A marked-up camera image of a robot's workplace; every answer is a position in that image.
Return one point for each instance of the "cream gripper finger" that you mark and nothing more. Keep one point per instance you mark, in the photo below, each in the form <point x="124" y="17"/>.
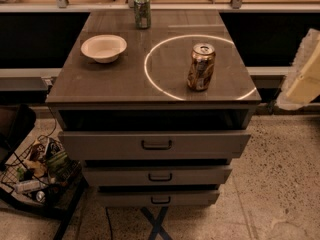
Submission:
<point x="302" y="83"/>

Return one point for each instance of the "orange soda can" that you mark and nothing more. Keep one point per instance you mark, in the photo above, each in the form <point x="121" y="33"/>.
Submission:
<point x="202" y="66"/>

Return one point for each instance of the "green soda can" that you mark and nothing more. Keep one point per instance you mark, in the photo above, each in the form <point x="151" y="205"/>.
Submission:
<point x="142" y="14"/>

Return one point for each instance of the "middle grey drawer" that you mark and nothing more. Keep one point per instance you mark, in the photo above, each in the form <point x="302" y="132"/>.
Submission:
<point x="157" y="176"/>

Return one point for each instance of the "grey drawer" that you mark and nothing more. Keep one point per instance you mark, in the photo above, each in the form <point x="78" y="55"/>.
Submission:
<point x="157" y="176"/>
<point x="166" y="198"/>
<point x="81" y="145"/>

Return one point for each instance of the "grey drawer cabinet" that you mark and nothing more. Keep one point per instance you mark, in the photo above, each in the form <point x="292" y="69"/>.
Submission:
<point x="146" y="90"/>

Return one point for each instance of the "bottom grey drawer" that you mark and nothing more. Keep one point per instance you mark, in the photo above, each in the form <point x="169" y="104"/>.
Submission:
<point x="166" y="198"/>

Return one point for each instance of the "white paper bowl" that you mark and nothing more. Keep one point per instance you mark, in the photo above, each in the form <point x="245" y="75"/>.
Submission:
<point x="104" y="48"/>

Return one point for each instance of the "top grey drawer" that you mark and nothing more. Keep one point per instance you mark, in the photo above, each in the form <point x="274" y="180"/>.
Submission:
<point x="81" y="145"/>

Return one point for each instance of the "black wire snack basket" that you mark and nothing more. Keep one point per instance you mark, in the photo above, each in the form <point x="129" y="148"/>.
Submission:
<point x="42" y="172"/>

